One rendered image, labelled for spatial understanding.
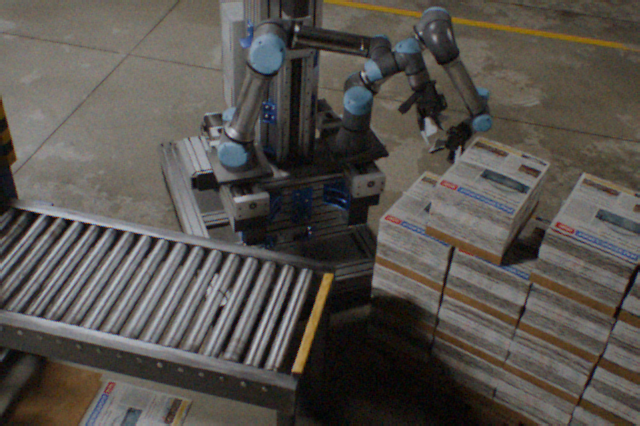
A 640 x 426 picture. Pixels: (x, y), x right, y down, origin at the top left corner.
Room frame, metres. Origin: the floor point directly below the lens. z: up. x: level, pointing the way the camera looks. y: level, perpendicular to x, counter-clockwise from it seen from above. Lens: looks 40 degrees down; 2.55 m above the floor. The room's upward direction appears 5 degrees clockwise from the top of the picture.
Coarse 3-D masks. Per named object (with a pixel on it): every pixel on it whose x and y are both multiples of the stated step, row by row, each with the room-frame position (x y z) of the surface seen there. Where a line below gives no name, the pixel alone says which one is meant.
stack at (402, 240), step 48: (432, 192) 2.26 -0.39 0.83; (384, 240) 2.07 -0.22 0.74; (432, 240) 1.98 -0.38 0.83; (528, 240) 2.02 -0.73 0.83; (384, 288) 2.05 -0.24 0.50; (480, 288) 1.88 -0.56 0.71; (528, 288) 1.80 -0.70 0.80; (384, 336) 2.04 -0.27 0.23; (432, 336) 1.95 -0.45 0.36; (480, 336) 1.85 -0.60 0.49; (528, 336) 1.77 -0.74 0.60; (576, 336) 1.71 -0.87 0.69; (624, 336) 1.64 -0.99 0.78; (432, 384) 1.92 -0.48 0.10; (480, 384) 1.83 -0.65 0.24; (528, 384) 1.75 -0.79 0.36; (576, 384) 1.67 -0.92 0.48; (624, 384) 1.61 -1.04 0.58
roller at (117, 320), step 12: (156, 252) 1.84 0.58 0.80; (144, 264) 1.78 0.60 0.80; (156, 264) 1.79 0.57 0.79; (144, 276) 1.72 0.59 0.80; (132, 288) 1.66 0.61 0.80; (144, 288) 1.68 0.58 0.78; (132, 300) 1.61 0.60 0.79; (120, 312) 1.55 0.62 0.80; (108, 324) 1.50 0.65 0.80; (120, 324) 1.52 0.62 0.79
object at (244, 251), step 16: (16, 208) 2.01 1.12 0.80; (32, 208) 2.02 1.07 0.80; (48, 208) 2.02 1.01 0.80; (64, 208) 2.03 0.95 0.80; (96, 224) 1.96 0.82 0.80; (112, 224) 1.96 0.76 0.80; (128, 224) 1.97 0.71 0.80; (176, 240) 1.91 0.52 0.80; (192, 240) 1.91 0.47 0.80; (208, 240) 1.92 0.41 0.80; (224, 256) 1.87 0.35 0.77; (240, 256) 1.86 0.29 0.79; (256, 256) 1.86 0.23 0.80; (272, 256) 1.86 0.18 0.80; (288, 256) 1.87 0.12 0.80; (320, 272) 1.81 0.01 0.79
